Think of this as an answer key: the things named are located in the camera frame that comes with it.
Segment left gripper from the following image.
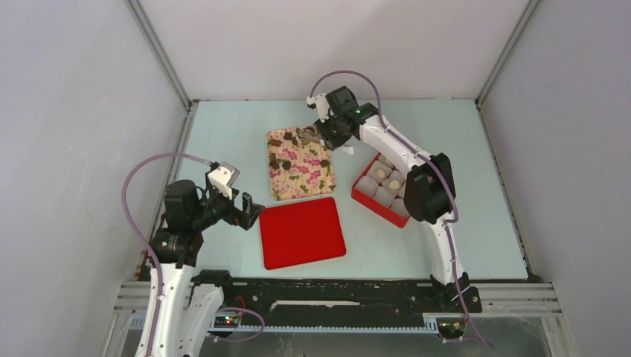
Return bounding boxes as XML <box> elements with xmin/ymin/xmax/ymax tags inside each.
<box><xmin>191</xmin><ymin>181</ymin><xmax>264</xmax><ymax>230</ymax></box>

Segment floral tray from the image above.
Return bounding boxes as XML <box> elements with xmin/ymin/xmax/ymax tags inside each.
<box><xmin>266</xmin><ymin>127</ymin><xmax>336</xmax><ymax>202</ymax></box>

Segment metal tongs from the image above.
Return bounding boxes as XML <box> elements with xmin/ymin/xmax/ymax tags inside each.
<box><xmin>295</xmin><ymin>126</ymin><xmax>355</xmax><ymax>155</ymax></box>

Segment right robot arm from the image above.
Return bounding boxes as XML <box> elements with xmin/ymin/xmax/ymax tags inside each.
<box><xmin>306</xmin><ymin>86</ymin><xmax>465</xmax><ymax>311</ymax></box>

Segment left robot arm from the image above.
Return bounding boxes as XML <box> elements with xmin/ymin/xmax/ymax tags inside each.
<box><xmin>135</xmin><ymin>180</ymin><xmax>265</xmax><ymax>356</ymax></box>

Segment red chocolate box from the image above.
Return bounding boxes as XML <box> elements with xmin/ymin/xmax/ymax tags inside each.
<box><xmin>351</xmin><ymin>154</ymin><xmax>410</xmax><ymax>228</ymax></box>

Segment red box lid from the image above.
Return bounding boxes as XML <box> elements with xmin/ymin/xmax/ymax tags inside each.
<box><xmin>259</xmin><ymin>197</ymin><xmax>347</xmax><ymax>270</ymax></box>

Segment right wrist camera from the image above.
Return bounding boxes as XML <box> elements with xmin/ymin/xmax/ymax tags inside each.
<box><xmin>306</xmin><ymin>93</ymin><xmax>330</xmax><ymax>123</ymax></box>

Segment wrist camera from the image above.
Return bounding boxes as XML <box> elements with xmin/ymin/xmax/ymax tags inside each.
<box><xmin>205</xmin><ymin>162</ymin><xmax>240</xmax><ymax>200</ymax></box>
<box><xmin>306</xmin><ymin>93</ymin><xmax>330</xmax><ymax>123</ymax></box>

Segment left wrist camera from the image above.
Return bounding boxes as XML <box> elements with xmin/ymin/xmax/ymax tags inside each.
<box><xmin>205</xmin><ymin>162</ymin><xmax>240</xmax><ymax>200</ymax></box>

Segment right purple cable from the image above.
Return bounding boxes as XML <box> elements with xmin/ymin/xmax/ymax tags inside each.
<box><xmin>309</xmin><ymin>70</ymin><xmax>496</xmax><ymax>353</ymax></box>

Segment purple cable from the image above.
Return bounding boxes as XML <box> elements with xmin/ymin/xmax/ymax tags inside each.
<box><xmin>121</xmin><ymin>152</ymin><xmax>267</xmax><ymax>357</ymax></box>
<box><xmin>309</xmin><ymin>70</ymin><xmax>496</xmax><ymax>353</ymax></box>

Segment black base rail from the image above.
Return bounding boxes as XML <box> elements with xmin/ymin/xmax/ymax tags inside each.
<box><xmin>218</xmin><ymin>278</ymin><xmax>483</xmax><ymax>329</ymax></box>

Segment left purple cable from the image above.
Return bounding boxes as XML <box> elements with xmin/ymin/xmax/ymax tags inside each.
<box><xmin>121</xmin><ymin>152</ymin><xmax>267</xmax><ymax>357</ymax></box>

